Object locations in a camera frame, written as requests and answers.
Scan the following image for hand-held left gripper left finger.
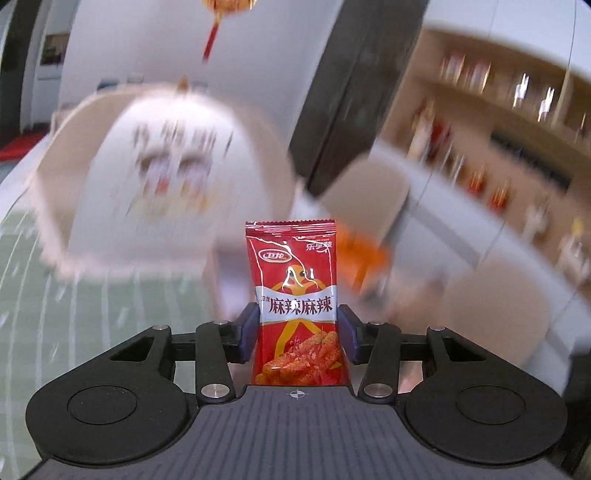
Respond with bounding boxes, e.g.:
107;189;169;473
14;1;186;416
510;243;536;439
107;302;262;409

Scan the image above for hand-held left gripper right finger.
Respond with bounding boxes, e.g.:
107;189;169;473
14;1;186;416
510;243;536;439
338;304;500;409

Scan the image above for small red spicy snack packet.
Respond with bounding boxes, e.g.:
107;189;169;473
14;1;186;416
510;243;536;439
244;219;353;387

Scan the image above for white cardboard box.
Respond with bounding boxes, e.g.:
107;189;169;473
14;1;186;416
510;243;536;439
27;80;302;325

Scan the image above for orange snack packet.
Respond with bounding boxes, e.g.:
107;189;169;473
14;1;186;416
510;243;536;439
338;230;394;292

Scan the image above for beige chair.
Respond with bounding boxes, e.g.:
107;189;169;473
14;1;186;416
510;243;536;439
441;271;557;367
322;161;413;232

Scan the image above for green checked tablecloth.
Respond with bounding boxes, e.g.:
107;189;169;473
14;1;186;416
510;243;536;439
0;207;247;480

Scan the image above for dark cabinet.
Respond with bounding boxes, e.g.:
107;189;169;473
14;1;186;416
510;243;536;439
288;0;431;200

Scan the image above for red hanging ornament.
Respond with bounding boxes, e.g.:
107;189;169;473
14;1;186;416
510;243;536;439
200;0;260;64

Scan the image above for wall shelf with bottles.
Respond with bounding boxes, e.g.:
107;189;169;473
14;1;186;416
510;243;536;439
401;27;591;243

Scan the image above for framed wall picture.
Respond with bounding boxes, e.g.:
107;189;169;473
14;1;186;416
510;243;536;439
40;32;71;66

